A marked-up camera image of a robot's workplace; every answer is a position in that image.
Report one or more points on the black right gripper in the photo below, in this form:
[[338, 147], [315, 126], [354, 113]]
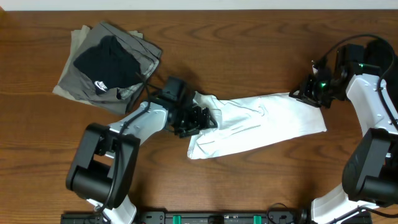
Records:
[[305, 94]]

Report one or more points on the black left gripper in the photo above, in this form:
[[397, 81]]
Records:
[[198, 127]]

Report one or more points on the white t-shirt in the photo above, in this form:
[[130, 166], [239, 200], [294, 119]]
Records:
[[244, 124]]

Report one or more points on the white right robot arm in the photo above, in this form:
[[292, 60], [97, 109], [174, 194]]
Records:
[[369, 179]]

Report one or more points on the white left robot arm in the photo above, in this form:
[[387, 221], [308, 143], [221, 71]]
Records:
[[104, 163]]

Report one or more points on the black crumpled garment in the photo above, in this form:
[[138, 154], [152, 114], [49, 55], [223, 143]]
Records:
[[377, 54]]

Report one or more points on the folded grey garment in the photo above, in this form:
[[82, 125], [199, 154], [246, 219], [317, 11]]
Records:
[[82, 88]]

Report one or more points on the folded black Nike garment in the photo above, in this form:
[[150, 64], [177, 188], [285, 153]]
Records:
[[108, 65]]

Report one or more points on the folded beige garment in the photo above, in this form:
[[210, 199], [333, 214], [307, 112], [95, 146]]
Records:
[[77, 37]]

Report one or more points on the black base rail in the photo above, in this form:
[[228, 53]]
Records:
[[274, 215]]

